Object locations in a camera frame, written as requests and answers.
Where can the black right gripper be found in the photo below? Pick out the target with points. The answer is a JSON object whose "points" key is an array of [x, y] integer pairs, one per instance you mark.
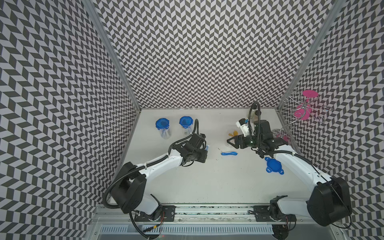
{"points": [[238, 139]]}

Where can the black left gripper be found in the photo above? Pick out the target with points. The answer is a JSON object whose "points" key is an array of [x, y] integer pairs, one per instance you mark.
{"points": [[202, 159]]}

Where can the blue toothbrush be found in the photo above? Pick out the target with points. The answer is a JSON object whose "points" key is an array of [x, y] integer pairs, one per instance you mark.
{"points": [[233, 153]]}

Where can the blue lid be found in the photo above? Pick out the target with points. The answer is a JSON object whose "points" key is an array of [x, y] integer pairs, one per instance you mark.
{"points": [[186, 121], [274, 166], [162, 124]]}

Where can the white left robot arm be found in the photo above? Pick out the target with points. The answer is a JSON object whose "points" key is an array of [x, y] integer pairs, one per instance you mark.
{"points": [[128, 190]]}

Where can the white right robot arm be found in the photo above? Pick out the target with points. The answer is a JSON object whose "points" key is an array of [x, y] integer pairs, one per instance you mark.
{"points": [[330, 199]]}

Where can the pink plastic glass upper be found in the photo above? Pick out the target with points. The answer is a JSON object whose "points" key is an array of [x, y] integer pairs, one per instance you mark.
{"points": [[310, 94]]}

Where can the aluminium front rail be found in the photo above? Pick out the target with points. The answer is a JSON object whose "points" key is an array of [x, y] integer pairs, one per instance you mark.
{"points": [[207, 222]]}

